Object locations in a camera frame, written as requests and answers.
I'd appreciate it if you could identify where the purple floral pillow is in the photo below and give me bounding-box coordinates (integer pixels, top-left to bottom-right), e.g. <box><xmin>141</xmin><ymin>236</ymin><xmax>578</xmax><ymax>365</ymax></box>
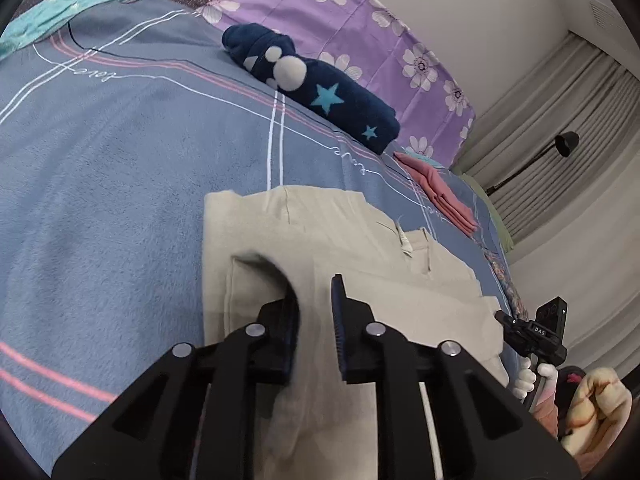
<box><xmin>197</xmin><ymin>0</ymin><xmax>475</xmax><ymax>167</ymax></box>

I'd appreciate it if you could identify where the pink folded garment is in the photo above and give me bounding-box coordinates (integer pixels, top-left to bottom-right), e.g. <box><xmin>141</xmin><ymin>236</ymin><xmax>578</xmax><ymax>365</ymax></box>
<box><xmin>394</xmin><ymin>152</ymin><xmax>477</xmax><ymax>237</ymax></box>

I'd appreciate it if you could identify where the teal patterned sheet edge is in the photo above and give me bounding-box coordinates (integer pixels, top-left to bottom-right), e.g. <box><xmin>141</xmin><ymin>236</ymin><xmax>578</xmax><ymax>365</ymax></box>
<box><xmin>0</xmin><ymin>0</ymin><xmax>137</xmax><ymax>60</ymax></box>

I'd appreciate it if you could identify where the green bedding edge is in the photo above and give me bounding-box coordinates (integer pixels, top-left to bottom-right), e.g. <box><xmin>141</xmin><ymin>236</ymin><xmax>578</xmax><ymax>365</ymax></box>
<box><xmin>459</xmin><ymin>174</ymin><xmax>514</xmax><ymax>252</ymax></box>

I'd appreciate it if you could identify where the navy star-print folded garment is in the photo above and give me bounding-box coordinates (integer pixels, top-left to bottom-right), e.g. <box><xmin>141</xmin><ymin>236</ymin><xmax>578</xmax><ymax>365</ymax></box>
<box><xmin>221</xmin><ymin>23</ymin><xmax>400</xmax><ymax>155</ymax></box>

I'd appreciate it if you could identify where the floral patterned small cloth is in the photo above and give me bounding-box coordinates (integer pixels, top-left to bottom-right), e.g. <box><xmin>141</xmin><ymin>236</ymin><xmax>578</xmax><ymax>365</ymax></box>
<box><xmin>483</xmin><ymin>249</ymin><xmax>529</xmax><ymax>320</ymax></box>

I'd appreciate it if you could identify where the beige cotton garment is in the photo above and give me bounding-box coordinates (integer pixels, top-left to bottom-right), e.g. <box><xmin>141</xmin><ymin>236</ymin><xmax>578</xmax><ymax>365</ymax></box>
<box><xmin>202</xmin><ymin>185</ymin><xmax>509</xmax><ymax>479</ymax></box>

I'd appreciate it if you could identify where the white-gloved right hand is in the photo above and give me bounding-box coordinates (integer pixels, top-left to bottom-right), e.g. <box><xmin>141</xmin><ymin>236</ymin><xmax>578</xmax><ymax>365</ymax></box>
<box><xmin>512</xmin><ymin>358</ymin><xmax>559</xmax><ymax>403</ymax></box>

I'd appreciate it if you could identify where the pink sleeve forearm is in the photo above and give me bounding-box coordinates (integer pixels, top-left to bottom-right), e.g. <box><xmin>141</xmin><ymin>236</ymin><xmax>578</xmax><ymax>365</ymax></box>
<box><xmin>532</xmin><ymin>378</ymin><xmax>559</xmax><ymax>439</ymax></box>

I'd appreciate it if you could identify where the blue plaid fleece blanket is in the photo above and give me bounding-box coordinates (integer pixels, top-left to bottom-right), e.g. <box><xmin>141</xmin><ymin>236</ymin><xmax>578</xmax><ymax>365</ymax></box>
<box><xmin>1</xmin><ymin>0</ymin><xmax>502</xmax><ymax>470</ymax></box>

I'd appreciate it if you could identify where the black floor lamp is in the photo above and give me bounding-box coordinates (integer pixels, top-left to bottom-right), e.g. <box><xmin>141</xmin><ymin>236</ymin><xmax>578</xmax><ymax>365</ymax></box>
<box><xmin>485</xmin><ymin>130</ymin><xmax>582</xmax><ymax>198</ymax></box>

